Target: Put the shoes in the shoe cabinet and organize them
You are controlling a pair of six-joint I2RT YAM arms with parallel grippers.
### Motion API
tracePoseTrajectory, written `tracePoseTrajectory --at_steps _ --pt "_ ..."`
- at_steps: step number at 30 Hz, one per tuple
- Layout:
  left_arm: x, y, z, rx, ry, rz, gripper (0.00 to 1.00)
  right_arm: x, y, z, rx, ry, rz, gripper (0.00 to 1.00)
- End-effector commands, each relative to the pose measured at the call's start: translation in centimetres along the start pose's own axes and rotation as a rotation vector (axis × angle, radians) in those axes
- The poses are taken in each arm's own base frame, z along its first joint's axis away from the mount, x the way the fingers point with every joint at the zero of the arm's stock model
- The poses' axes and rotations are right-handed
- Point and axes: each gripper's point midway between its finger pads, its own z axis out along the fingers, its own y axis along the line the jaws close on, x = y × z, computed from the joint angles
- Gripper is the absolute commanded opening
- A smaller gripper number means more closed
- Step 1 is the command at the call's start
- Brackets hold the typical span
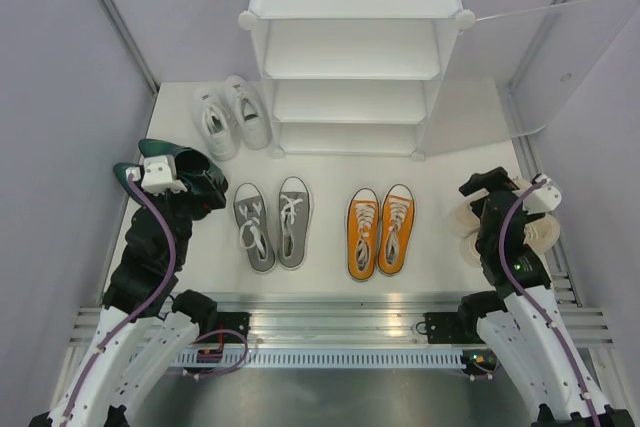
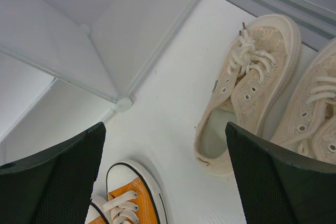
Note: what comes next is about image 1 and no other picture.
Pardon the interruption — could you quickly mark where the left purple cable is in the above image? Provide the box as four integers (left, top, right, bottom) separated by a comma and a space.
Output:
64, 174, 179, 413

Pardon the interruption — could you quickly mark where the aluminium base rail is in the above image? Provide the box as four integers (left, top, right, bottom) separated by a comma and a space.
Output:
69, 290, 613, 349

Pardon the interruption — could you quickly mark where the beige lace sneaker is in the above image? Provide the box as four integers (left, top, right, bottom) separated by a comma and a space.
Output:
448, 197, 485, 238
455, 167, 560, 268

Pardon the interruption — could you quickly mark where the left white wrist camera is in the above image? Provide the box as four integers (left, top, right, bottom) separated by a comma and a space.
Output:
141, 155, 187, 195

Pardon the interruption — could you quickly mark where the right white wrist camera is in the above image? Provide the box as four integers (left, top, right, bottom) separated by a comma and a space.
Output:
523, 173, 563, 214

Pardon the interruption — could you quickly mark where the white slotted cable duct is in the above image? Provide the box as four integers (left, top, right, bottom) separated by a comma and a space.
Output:
164, 350, 464, 369

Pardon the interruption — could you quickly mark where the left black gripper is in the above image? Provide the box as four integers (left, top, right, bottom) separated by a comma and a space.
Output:
133, 168, 226, 266

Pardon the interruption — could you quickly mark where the green heeled shoe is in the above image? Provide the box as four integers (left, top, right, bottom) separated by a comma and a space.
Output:
138, 138, 215, 179
113, 162, 143, 202

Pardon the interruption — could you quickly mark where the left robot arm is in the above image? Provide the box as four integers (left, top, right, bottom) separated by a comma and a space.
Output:
30, 139, 248, 426

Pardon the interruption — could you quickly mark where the right white sneaker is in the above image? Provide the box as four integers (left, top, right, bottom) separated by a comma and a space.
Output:
224, 75, 272, 150

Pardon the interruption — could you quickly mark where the left white sneaker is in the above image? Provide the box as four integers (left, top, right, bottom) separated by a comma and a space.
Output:
191, 86, 239, 161

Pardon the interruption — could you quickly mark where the translucent cabinet door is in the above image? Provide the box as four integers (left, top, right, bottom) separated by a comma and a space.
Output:
423, 0, 639, 156

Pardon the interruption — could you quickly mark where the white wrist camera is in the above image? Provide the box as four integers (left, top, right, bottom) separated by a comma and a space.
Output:
141, 155, 187, 195
523, 173, 563, 214

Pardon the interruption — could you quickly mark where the white sneaker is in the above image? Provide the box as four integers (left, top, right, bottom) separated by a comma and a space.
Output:
191, 86, 239, 161
224, 75, 272, 150

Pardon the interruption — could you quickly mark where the white plastic shoe cabinet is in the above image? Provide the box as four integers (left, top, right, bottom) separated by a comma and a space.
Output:
238, 0, 475, 161

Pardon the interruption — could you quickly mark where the orange canvas sneaker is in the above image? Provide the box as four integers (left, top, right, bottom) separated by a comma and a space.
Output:
378, 184, 415, 276
346, 188, 380, 282

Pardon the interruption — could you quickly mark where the grey canvas sneaker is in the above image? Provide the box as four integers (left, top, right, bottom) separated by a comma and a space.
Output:
232, 183, 276, 274
277, 176, 313, 270

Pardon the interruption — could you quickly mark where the left grey canvas sneaker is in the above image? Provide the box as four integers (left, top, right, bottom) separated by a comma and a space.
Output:
232, 183, 276, 274

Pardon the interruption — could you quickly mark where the right grey canvas sneaker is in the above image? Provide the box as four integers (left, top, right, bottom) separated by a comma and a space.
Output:
277, 176, 313, 270

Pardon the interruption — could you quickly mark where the upper green heeled shoe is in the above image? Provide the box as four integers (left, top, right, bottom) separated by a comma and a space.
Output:
138, 138, 215, 179

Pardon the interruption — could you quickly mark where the lower green heeled shoe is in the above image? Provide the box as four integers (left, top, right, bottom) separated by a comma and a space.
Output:
113, 162, 143, 202

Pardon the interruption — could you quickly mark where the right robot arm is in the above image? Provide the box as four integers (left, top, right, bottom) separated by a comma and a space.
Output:
456, 167, 634, 426

